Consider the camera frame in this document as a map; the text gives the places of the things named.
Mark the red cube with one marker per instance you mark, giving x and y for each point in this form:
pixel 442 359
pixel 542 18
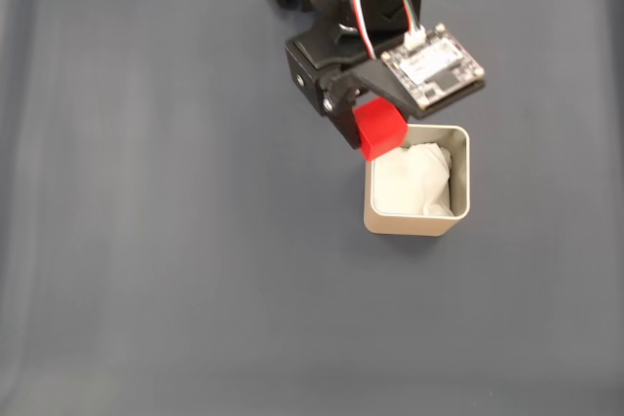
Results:
pixel 380 128

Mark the beige metal square box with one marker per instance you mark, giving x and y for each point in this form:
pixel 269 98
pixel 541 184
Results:
pixel 414 226

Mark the white crumpled tissue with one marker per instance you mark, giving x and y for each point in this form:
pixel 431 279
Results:
pixel 409 182

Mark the blue table mat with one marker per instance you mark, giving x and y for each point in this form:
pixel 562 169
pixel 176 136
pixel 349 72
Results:
pixel 170 216

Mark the camera circuit board with mount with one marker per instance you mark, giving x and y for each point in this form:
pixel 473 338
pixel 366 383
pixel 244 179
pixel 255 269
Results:
pixel 434 67

